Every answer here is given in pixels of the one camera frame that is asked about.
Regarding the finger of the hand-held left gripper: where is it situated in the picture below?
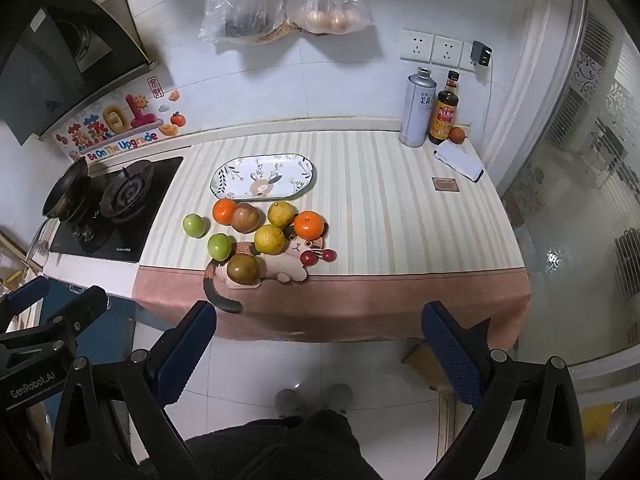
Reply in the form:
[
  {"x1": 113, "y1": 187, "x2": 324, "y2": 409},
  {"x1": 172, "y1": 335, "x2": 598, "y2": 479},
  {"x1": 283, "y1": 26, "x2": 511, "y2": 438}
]
[
  {"x1": 0, "y1": 276, "x2": 51, "y2": 322},
  {"x1": 0, "y1": 285, "x2": 108, "y2": 361}
]

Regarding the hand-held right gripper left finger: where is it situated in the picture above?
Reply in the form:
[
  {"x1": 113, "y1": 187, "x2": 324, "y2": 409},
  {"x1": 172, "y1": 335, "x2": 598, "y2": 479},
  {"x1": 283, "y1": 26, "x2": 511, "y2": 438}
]
[{"x1": 50, "y1": 300, "x2": 218, "y2": 480}]

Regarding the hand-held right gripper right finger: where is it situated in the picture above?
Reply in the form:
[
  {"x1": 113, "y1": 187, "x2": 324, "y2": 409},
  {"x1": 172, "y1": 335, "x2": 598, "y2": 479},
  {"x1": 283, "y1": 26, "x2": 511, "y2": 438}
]
[{"x1": 421, "y1": 301, "x2": 586, "y2": 480}]

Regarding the brown round fruit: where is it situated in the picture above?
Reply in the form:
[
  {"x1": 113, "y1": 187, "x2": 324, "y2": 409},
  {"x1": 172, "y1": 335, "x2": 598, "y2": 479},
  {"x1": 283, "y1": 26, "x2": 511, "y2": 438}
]
[
  {"x1": 226, "y1": 254, "x2": 262, "y2": 287},
  {"x1": 231, "y1": 202, "x2": 262, "y2": 234}
]

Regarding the green round fruit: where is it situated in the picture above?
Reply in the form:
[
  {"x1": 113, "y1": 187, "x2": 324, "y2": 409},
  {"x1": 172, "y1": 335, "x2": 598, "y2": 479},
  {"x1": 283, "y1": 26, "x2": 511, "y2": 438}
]
[
  {"x1": 207, "y1": 233, "x2": 232, "y2": 262},
  {"x1": 182, "y1": 213, "x2": 209, "y2": 238}
]

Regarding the yellow citrus fruit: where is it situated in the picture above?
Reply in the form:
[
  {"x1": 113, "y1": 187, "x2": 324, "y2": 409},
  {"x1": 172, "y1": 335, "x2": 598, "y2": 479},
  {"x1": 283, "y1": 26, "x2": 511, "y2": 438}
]
[
  {"x1": 267, "y1": 201, "x2": 294, "y2": 229},
  {"x1": 254, "y1": 224, "x2": 287, "y2": 255}
]

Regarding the orange mandarin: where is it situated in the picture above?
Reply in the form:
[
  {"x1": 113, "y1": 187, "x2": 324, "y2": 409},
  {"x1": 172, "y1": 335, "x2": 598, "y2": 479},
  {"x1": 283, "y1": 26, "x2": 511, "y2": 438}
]
[
  {"x1": 293, "y1": 211, "x2": 326, "y2": 240},
  {"x1": 212, "y1": 198, "x2": 237, "y2": 226}
]

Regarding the oval floral ceramic plate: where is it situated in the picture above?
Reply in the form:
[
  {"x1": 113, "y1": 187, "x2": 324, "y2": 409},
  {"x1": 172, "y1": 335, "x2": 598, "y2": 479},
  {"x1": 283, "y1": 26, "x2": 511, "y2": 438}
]
[{"x1": 210, "y1": 153, "x2": 317, "y2": 202}]

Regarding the cardboard box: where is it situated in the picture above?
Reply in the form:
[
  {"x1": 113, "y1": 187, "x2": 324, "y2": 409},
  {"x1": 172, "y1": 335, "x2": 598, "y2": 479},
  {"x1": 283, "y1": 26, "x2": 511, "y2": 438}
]
[{"x1": 401, "y1": 338, "x2": 453, "y2": 392}]

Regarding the blue cabinet door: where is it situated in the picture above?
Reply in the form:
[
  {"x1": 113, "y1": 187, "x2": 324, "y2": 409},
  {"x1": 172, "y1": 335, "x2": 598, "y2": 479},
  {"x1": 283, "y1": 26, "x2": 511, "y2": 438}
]
[{"x1": 37, "y1": 290, "x2": 138, "y2": 361}]

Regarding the black frying pan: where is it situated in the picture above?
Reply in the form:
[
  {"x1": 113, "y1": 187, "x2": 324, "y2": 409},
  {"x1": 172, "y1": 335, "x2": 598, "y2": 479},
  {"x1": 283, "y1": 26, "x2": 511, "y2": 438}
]
[{"x1": 42, "y1": 157, "x2": 93, "y2": 221}]

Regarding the grey slipper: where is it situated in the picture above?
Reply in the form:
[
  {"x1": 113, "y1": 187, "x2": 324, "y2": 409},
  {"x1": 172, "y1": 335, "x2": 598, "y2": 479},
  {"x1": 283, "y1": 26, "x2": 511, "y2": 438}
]
[
  {"x1": 275, "y1": 388, "x2": 307, "y2": 418},
  {"x1": 322, "y1": 383, "x2": 353, "y2": 415}
]

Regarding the black gas stove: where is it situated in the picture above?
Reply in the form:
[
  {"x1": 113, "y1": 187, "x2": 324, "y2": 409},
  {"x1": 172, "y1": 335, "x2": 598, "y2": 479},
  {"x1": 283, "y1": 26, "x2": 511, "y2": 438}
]
[{"x1": 48, "y1": 156, "x2": 184, "y2": 264}]

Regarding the striped cat print tablecloth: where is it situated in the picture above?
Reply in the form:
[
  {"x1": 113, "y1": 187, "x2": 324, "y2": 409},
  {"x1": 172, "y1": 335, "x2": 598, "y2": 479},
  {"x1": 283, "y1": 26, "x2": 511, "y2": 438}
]
[{"x1": 132, "y1": 127, "x2": 533, "y2": 343}]

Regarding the yellow bag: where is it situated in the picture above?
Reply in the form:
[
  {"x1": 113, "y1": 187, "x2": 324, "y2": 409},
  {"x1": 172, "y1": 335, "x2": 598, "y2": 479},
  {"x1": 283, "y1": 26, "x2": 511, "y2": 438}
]
[{"x1": 582, "y1": 404, "x2": 622, "y2": 442}]

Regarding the folded white cloth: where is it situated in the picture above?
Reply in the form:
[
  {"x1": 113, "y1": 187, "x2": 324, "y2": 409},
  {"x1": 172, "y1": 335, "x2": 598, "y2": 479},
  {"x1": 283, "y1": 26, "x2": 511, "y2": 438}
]
[{"x1": 433, "y1": 144, "x2": 486, "y2": 182}]

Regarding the patterned glass door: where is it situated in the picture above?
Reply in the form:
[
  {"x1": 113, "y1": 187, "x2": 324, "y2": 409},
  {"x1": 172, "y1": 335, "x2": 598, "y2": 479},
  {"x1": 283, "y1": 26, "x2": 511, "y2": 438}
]
[{"x1": 500, "y1": 0, "x2": 640, "y2": 361}]

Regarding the dark sauce bottle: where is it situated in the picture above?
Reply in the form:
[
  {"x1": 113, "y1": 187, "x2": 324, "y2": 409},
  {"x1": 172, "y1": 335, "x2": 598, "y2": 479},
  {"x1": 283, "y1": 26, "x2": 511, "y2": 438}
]
[{"x1": 428, "y1": 70, "x2": 461, "y2": 145}]

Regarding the black range hood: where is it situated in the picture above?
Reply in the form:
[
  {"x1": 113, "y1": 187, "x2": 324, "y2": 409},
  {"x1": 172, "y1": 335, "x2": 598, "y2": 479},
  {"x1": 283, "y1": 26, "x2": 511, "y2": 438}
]
[{"x1": 0, "y1": 0, "x2": 160, "y2": 147}]

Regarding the grey metal canister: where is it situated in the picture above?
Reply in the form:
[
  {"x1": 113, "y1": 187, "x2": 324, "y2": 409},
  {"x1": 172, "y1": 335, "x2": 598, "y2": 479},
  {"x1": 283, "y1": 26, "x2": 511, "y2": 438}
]
[{"x1": 398, "y1": 66, "x2": 435, "y2": 148}]

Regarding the plastic bag with dark contents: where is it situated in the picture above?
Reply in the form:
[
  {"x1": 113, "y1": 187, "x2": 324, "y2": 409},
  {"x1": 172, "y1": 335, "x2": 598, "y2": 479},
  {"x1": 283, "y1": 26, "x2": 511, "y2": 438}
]
[{"x1": 200, "y1": 0, "x2": 291, "y2": 46}]

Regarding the colourful wall sticker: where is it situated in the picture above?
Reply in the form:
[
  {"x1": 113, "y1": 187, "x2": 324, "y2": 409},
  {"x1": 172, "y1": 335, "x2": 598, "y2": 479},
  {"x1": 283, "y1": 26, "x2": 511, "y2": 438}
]
[{"x1": 52, "y1": 77, "x2": 188, "y2": 161}]

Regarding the white wall socket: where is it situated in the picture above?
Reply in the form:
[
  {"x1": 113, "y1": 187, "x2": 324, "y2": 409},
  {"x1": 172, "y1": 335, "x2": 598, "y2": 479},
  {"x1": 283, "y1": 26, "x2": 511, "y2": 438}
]
[
  {"x1": 399, "y1": 29, "x2": 433, "y2": 63},
  {"x1": 431, "y1": 35, "x2": 463, "y2": 67}
]

